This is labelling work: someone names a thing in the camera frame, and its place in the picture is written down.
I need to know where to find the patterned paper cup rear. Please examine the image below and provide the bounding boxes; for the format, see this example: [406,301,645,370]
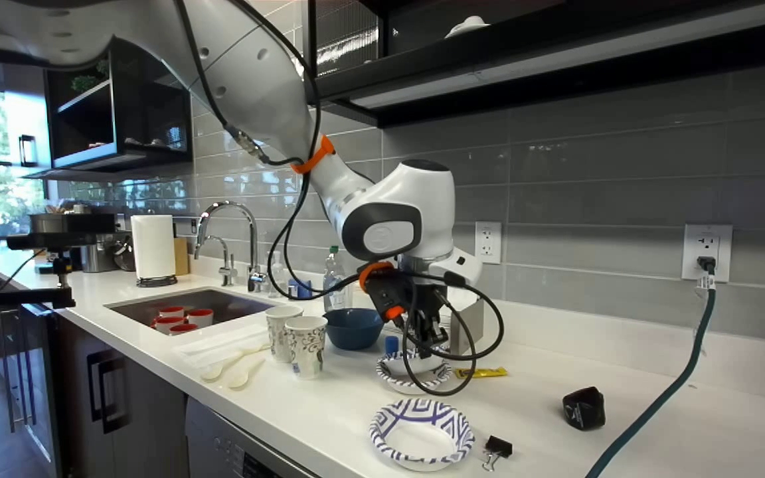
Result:
[266,305,303,364]

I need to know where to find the blue patterned paper bowl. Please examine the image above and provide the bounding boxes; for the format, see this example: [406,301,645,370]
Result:
[377,356,455,397]
[369,398,475,474]

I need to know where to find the yellow small object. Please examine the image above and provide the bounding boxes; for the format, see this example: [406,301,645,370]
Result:
[455,366,509,380]

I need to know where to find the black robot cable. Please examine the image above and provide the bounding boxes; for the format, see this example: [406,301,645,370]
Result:
[168,0,508,398]

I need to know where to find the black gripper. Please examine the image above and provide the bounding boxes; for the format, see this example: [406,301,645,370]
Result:
[363,263,447,356]

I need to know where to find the white wall outlet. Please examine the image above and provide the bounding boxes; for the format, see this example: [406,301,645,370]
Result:
[475,224,501,263]
[681,226,734,283]

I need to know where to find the black round tape measure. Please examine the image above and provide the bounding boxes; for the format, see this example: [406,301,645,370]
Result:
[564,386,605,432]

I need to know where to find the white wall outlet right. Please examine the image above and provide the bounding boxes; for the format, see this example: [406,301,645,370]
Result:
[681,226,734,283]

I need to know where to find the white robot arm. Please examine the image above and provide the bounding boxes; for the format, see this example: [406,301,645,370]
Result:
[0,0,481,356]

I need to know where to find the plastic water bottle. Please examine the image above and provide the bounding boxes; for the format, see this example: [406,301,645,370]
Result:
[323,246,351,312]

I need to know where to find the black wall cabinet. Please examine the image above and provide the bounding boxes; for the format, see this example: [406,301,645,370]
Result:
[34,41,191,179]

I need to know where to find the teal power cable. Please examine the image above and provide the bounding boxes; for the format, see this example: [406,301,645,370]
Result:
[582,284,721,478]

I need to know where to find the dark lower cabinet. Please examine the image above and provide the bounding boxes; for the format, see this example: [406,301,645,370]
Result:
[0,305,189,478]

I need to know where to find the metal box container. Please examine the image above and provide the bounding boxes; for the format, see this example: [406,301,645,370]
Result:
[440,288,487,356]

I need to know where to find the white plastic spoon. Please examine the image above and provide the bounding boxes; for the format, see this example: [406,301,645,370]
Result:
[201,345,266,392]

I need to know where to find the patterned paper cup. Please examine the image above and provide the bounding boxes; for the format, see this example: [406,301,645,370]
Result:
[266,305,303,364]
[284,316,327,378]

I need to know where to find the black upper shelf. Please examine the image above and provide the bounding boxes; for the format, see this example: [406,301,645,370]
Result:
[303,0,765,129]

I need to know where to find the steel kitchen sink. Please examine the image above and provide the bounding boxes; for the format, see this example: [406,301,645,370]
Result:
[110,291,268,336]

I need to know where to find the black binder clip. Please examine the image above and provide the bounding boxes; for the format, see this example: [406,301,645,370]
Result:
[481,436,513,470]

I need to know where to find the dark blue bowl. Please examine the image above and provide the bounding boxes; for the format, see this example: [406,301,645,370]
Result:
[323,308,382,351]

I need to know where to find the white wall outlet left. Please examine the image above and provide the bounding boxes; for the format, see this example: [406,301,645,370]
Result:
[475,224,501,263]

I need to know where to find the chrome kitchen faucet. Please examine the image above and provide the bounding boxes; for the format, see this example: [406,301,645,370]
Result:
[191,200,262,293]

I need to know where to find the patterned paper cup front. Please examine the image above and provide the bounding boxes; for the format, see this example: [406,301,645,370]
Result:
[284,316,327,378]

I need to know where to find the paper towel roll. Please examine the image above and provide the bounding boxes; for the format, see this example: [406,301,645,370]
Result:
[131,215,176,288]

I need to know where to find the red cups in sink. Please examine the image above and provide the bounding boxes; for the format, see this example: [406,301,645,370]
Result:
[152,305,212,336]

